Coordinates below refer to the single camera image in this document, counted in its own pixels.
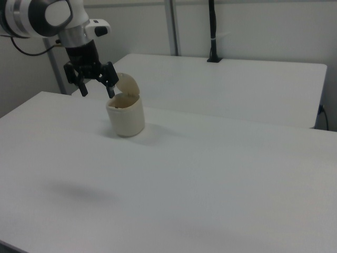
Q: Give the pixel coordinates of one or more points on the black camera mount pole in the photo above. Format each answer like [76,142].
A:
[213,29]

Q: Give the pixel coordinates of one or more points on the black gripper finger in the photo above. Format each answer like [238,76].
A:
[79,81]
[109,77]

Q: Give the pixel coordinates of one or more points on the cream trash bin body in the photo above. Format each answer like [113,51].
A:
[126,118]

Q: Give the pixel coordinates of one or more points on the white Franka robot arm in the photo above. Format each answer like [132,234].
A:
[31,18]

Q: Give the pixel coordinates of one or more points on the black pole base clamp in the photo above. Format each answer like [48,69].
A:
[214,59]

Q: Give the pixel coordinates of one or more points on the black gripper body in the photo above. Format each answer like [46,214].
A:
[83,56]

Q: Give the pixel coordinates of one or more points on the cream trash bin lid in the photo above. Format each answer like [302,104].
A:
[129,84]

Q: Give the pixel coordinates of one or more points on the thin grey frame post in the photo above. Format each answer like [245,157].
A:
[55,71]

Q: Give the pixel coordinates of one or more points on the thick aluminium frame post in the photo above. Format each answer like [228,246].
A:
[172,26]

